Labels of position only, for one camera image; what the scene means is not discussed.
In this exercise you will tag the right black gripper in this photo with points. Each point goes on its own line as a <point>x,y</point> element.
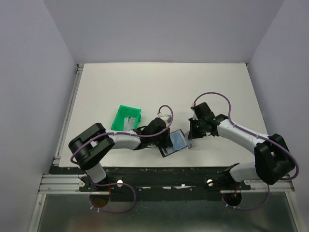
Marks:
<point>193,134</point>

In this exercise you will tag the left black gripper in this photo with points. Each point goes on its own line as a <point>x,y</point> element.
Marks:
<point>167,141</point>

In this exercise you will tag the white credit card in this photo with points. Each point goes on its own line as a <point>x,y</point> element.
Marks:
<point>167,151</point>

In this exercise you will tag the black leather card holder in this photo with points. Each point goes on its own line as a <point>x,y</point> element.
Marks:
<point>175,143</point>

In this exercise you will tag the translucent blue credit card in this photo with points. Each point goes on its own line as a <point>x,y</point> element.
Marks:
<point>180,140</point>

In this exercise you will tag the green plastic bin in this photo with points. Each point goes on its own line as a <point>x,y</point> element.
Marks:
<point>125,111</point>

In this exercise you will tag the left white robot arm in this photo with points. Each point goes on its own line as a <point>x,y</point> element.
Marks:
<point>89,148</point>

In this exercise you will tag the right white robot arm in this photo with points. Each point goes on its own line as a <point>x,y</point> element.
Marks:
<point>271,154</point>

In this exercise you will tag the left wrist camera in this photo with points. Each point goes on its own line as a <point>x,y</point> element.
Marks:
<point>166,118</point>

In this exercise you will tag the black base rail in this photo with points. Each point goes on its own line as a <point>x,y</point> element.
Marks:
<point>172,183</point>

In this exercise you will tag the aluminium frame rail left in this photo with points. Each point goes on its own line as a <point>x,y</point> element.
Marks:
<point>60,144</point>

